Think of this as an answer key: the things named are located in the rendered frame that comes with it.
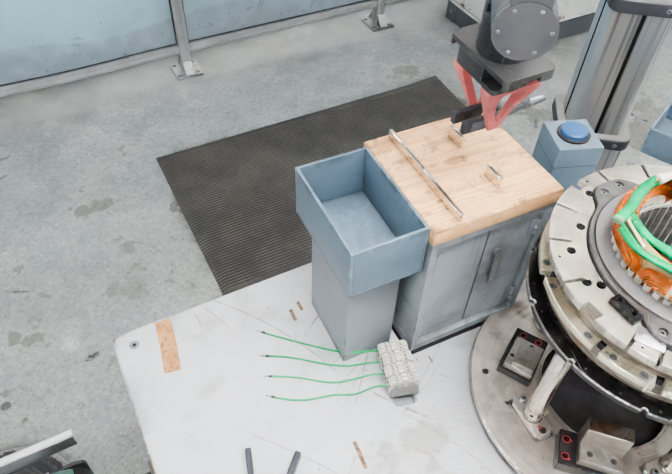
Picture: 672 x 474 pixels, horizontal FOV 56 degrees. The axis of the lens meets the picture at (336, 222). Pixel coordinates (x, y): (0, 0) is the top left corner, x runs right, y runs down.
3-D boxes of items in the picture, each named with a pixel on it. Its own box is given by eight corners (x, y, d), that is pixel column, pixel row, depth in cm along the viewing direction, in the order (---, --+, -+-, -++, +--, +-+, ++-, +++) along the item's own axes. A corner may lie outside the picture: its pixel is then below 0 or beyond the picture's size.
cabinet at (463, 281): (409, 356, 97) (433, 246, 78) (355, 270, 108) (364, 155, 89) (511, 313, 103) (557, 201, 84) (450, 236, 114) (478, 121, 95)
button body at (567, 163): (555, 256, 112) (604, 147, 93) (518, 260, 111) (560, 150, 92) (541, 228, 116) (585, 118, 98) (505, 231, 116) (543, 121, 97)
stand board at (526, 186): (432, 247, 78) (435, 234, 76) (362, 154, 89) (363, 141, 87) (560, 201, 84) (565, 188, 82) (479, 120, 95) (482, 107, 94)
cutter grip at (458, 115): (453, 125, 73) (455, 114, 71) (449, 120, 73) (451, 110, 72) (481, 116, 74) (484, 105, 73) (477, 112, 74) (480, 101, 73)
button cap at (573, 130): (591, 140, 94) (593, 135, 93) (566, 142, 93) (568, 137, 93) (581, 124, 97) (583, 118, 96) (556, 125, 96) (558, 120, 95)
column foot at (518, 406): (526, 394, 91) (528, 391, 90) (553, 434, 87) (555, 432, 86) (508, 400, 90) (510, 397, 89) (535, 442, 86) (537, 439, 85)
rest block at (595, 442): (577, 433, 85) (589, 416, 81) (619, 446, 84) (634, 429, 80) (575, 464, 82) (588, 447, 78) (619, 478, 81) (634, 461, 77)
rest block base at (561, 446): (556, 434, 87) (560, 428, 85) (616, 452, 85) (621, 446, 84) (553, 468, 83) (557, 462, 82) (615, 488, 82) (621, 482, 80)
